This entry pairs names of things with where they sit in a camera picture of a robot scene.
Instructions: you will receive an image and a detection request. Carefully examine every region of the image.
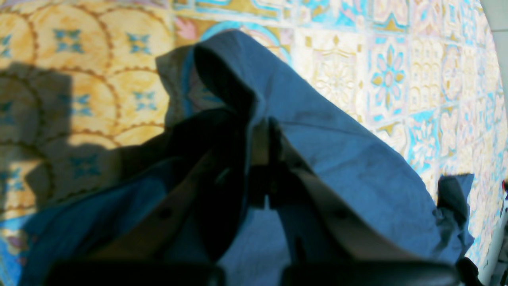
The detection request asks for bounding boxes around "dark navy t-shirt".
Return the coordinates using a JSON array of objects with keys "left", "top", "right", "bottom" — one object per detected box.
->
[{"left": 19, "top": 30, "right": 473, "bottom": 286}]

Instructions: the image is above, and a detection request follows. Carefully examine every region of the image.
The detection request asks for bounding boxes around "patterned colourful tablecloth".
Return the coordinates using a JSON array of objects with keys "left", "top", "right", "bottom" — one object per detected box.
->
[{"left": 1, "top": 0, "right": 507, "bottom": 286}]

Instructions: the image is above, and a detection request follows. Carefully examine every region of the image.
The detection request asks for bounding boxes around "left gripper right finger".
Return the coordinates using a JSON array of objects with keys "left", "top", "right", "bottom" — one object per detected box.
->
[{"left": 268, "top": 118, "right": 481, "bottom": 286}]

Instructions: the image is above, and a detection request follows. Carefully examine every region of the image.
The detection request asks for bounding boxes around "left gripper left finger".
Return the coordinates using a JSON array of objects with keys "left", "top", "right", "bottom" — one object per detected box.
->
[{"left": 44, "top": 120, "right": 268, "bottom": 286}]

